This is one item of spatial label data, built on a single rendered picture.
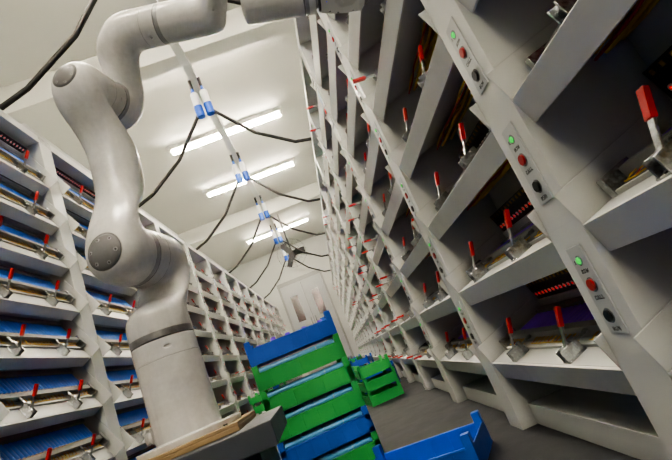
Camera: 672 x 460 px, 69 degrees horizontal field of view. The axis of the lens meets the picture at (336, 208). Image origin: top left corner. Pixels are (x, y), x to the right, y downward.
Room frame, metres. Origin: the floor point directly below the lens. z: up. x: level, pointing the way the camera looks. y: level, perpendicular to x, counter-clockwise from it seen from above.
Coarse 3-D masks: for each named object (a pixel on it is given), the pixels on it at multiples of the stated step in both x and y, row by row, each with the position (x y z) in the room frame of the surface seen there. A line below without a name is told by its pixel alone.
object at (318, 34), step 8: (312, 16) 1.55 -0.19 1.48; (312, 24) 1.60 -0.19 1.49; (312, 32) 1.66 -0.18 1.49; (320, 32) 1.70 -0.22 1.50; (312, 40) 1.71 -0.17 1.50; (320, 40) 1.75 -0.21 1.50; (312, 48) 1.77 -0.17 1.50; (320, 48) 1.80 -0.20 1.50; (312, 56) 1.86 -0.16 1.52; (320, 56) 1.85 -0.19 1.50; (320, 64) 1.84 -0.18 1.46; (312, 72) 2.02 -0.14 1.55; (320, 72) 1.90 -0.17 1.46; (328, 72) 2.02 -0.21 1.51; (320, 80) 1.97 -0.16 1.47
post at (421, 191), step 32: (352, 64) 1.33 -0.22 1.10; (416, 96) 1.34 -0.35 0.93; (384, 128) 1.33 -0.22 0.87; (448, 160) 1.34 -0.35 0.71; (416, 192) 1.33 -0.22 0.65; (480, 224) 1.34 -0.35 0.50; (448, 256) 1.33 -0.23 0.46; (448, 288) 1.40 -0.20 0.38; (480, 320) 1.33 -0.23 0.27; (480, 352) 1.38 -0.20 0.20; (512, 384) 1.33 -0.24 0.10; (544, 384) 1.34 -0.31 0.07; (512, 416) 1.37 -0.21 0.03
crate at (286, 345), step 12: (324, 312) 1.66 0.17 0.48; (312, 324) 1.65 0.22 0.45; (324, 324) 1.66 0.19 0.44; (288, 336) 1.63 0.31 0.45; (300, 336) 1.64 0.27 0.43; (312, 336) 1.65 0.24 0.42; (324, 336) 1.65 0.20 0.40; (252, 348) 1.60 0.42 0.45; (264, 348) 1.61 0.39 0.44; (276, 348) 1.62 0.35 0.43; (288, 348) 1.63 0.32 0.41; (300, 348) 1.69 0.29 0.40; (252, 360) 1.60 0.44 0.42; (264, 360) 1.61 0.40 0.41
